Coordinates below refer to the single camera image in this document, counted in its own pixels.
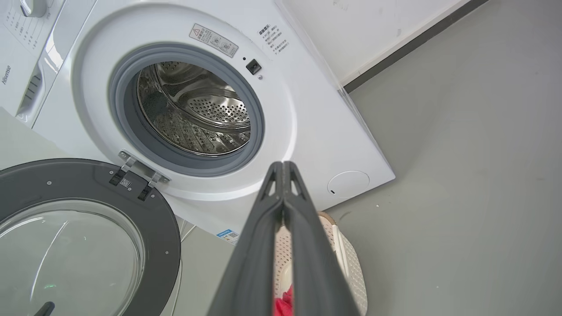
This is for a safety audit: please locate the round black glass washer door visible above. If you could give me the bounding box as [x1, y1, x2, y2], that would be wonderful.
[0, 158, 181, 316]

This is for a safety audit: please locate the steel perforated washer drum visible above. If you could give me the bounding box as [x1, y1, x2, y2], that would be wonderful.
[137, 61, 252, 156]

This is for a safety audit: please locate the blue energy label sticker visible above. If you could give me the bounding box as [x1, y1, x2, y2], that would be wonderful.
[216, 228, 240, 244]

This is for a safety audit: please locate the white front-load washing machine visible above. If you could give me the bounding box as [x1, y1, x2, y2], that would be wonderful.
[0, 0, 396, 246]

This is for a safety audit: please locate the black wall baseboard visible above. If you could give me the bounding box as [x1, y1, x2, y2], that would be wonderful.
[343, 0, 489, 93]

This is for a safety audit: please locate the round white filter cover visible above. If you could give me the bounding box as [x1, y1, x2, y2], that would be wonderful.
[328, 171, 370, 199]

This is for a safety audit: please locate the rectangular warning sticker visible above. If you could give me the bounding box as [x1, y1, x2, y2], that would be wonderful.
[189, 23, 239, 58]

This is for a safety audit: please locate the metal door hinge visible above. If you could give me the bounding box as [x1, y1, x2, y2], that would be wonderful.
[109, 150, 170, 201]

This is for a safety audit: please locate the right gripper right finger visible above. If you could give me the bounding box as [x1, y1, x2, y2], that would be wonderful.
[283, 161, 361, 316]

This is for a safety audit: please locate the white detergent drawer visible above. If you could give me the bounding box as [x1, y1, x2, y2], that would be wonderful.
[16, 26, 77, 128]

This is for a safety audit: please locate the cream perforated laundry basket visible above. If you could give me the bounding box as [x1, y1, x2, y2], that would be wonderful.
[273, 212, 368, 316]

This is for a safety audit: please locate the silver control knob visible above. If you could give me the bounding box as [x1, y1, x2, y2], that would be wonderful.
[19, 0, 48, 18]

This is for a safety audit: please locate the red and white garment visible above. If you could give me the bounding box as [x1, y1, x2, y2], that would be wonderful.
[273, 285, 294, 316]

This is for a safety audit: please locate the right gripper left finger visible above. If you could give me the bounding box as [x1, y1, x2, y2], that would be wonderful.
[206, 161, 285, 316]

